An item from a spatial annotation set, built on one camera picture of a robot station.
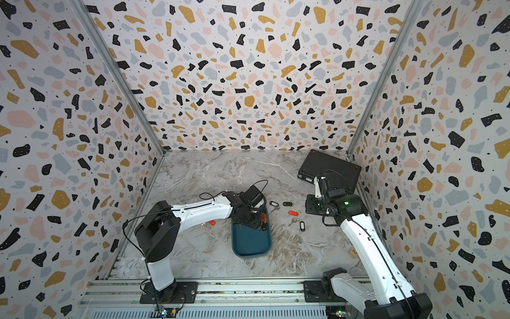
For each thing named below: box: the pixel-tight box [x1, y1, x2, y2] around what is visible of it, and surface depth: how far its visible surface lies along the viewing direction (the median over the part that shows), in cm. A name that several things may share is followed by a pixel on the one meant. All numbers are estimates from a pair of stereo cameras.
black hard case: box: [297, 148, 362, 195], surface depth 114 cm
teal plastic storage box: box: [231, 206, 273, 256], surface depth 87 cm
